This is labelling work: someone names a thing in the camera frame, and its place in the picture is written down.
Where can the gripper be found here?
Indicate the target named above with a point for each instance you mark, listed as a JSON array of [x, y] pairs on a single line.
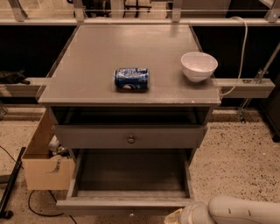
[[189, 215]]

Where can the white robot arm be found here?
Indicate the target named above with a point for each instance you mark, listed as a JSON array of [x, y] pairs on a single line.
[[223, 209]]

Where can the grey wooden drawer cabinet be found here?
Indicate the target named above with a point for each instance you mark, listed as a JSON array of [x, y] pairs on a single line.
[[82, 90]]

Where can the grey top drawer with knob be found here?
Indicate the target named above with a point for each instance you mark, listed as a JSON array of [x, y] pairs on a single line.
[[129, 137]]

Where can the cardboard box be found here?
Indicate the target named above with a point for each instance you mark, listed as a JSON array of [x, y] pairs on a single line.
[[43, 171]]

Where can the blue soda can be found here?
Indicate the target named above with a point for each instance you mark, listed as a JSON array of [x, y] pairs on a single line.
[[133, 78]]

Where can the white ceramic bowl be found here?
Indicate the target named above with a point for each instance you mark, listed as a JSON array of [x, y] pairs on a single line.
[[198, 66]]

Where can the black pole stand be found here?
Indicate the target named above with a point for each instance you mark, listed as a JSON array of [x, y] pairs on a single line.
[[10, 181]]

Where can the black object on rail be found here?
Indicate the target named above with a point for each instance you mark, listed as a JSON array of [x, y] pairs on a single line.
[[13, 77]]

